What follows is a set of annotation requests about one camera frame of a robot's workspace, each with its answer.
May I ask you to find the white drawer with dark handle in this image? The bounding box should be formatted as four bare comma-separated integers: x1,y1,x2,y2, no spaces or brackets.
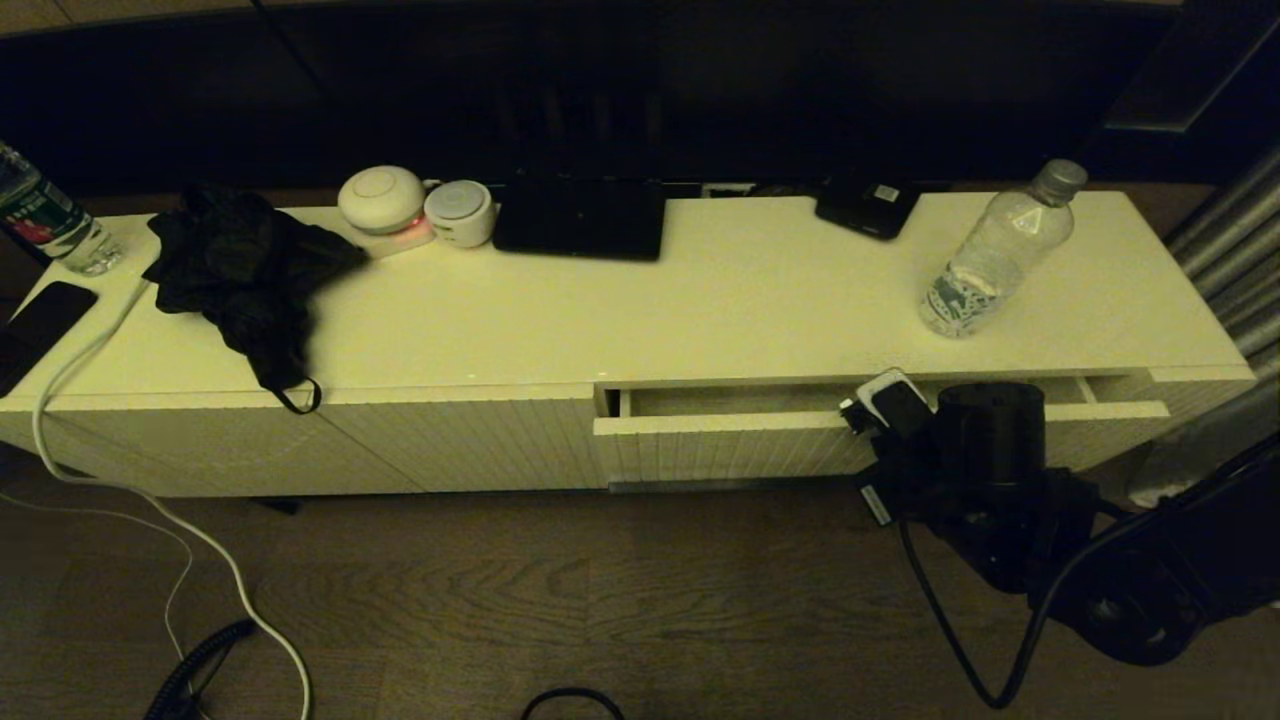
593,372,1171,493

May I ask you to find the clear bottle with grey cap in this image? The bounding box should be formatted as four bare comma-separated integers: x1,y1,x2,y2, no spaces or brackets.
918,158,1089,339

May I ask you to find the white low cabinet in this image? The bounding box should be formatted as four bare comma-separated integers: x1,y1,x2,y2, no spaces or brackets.
0,190,1258,531

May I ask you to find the small black device with sticker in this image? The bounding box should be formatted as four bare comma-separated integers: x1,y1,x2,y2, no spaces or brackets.
815,180,923,242

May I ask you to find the black rectangular set-top box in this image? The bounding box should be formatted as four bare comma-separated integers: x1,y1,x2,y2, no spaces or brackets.
492,172,667,264

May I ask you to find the white ribbed cabinet front panel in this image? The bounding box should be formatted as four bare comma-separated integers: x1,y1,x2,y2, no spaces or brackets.
320,385,614,496
0,392,426,499

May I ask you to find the large black television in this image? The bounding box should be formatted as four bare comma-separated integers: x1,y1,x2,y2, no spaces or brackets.
0,8,1186,193

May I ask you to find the grey curtain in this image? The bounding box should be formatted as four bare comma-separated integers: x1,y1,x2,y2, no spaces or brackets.
1128,140,1280,511

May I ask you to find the white cylindrical speaker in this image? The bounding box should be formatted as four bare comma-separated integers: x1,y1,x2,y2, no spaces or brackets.
423,181,497,250

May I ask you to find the white power strip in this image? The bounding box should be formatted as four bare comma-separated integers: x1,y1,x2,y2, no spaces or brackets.
345,215,438,263

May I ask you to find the white dome-shaped device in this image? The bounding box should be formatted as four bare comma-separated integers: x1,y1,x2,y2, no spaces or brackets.
336,166,427,237

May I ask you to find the black smartphone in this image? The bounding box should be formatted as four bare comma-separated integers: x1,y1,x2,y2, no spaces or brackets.
0,283,100,399

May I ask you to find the water bottle with red label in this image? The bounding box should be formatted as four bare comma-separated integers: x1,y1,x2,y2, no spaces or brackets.
0,140,124,278

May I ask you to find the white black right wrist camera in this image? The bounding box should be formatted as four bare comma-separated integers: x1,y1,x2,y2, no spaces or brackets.
857,368,938,438

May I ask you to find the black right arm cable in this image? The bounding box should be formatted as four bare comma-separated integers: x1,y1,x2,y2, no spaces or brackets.
897,440,1280,711

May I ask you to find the black floor cable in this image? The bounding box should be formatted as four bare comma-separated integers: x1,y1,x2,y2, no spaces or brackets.
520,687,626,720

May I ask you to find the black rectangular frame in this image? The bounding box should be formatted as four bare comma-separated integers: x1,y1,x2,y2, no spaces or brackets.
1095,0,1280,136

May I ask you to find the thin white cable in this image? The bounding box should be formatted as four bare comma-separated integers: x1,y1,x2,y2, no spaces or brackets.
0,490,196,663

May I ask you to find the black coiled cable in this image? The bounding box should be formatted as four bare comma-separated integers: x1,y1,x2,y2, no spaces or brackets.
145,618,259,720

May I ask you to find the thick white cable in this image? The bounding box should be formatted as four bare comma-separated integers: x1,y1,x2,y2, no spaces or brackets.
32,278,313,720

